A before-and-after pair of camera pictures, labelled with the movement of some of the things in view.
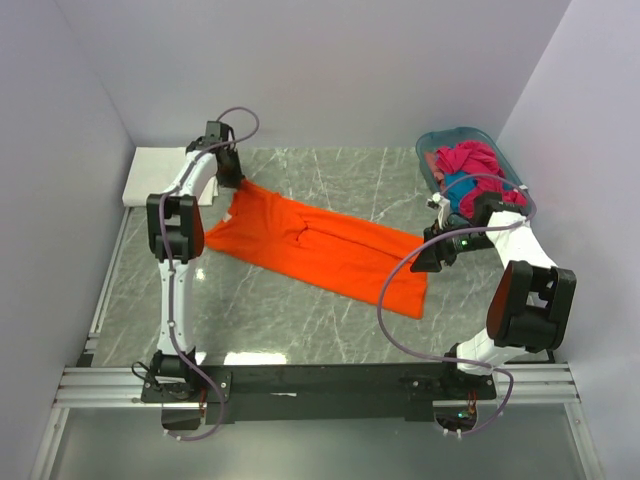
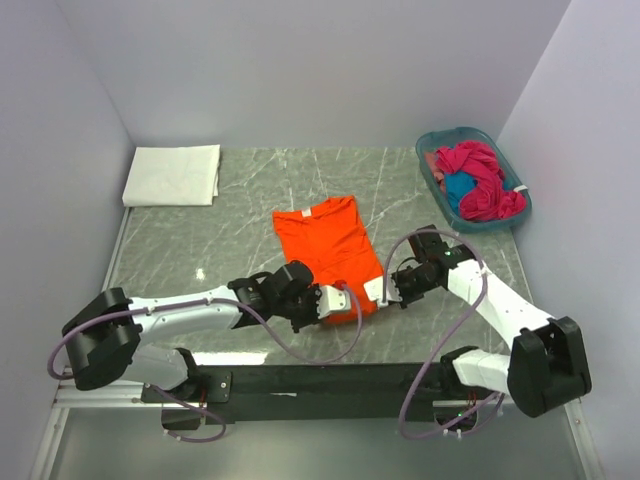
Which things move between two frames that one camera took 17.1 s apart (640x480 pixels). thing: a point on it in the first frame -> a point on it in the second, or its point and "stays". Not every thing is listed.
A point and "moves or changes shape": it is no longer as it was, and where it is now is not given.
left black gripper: [237, 178] -> [297, 324]
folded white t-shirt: [154, 169] stays
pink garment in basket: [438, 173] stays
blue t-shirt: [459, 189] stays
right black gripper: [429, 261] -> [404, 299]
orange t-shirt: [319, 246] moves or changes shape
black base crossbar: [235, 394] stays
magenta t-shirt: [478, 158] stays
